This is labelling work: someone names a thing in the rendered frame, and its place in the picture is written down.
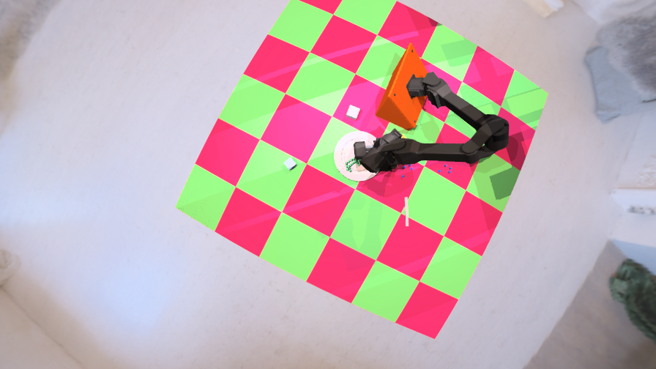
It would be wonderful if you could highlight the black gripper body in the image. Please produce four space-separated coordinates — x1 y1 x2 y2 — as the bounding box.
354 138 380 160

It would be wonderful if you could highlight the white round tray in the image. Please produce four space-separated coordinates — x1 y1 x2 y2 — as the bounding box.
334 131 379 181

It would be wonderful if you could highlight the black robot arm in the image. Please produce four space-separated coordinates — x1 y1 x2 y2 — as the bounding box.
360 72 510 174

